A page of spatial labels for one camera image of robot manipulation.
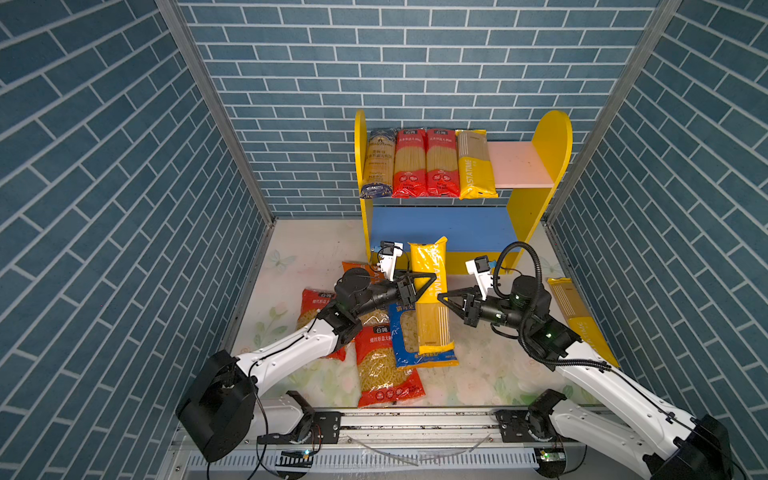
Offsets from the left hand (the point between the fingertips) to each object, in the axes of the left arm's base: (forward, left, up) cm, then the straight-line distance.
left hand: (432, 280), depth 69 cm
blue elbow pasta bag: (-3, +6, -24) cm, 24 cm away
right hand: (-3, -1, -1) cm, 4 cm away
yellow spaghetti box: (-6, 0, -6) cm, 8 cm away
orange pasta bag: (-1, +13, +3) cm, 13 cm away
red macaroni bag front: (-15, +12, -25) cm, 32 cm away
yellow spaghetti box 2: (+3, -50, -26) cm, 57 cm away
